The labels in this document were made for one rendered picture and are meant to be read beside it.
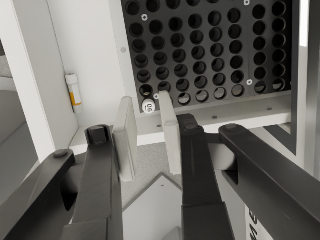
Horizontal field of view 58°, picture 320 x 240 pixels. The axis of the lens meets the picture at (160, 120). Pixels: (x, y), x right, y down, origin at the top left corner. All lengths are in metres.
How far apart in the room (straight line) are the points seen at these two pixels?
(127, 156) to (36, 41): 0.17
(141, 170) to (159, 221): 0.27
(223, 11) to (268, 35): 0.05
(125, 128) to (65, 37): 0.21
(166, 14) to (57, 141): 0.15
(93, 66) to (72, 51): 0.03
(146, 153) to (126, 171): 1.15
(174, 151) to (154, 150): 1.15
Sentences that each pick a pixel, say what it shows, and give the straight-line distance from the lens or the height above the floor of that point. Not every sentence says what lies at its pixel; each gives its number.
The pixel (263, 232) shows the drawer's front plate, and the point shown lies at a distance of 0.41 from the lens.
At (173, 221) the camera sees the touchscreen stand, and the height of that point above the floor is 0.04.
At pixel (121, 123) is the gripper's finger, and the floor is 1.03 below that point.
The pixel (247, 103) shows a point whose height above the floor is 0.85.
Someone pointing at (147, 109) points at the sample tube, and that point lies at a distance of 0.27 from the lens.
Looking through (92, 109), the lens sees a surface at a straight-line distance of 0.36.
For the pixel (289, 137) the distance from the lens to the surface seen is 0.32.
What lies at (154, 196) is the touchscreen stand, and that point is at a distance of 1.38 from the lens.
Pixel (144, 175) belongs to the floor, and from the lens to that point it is 1.36.
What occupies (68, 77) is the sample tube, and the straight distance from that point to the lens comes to 0.34.
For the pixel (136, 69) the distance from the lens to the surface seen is 0.28.
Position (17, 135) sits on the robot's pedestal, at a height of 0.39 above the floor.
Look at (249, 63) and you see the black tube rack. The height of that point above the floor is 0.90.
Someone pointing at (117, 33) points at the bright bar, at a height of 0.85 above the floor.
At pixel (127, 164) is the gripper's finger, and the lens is 0.15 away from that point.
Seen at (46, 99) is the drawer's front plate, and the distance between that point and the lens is 0.28.
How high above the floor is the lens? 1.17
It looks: 70 degrees down
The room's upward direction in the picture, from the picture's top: 169 degrees clockwise
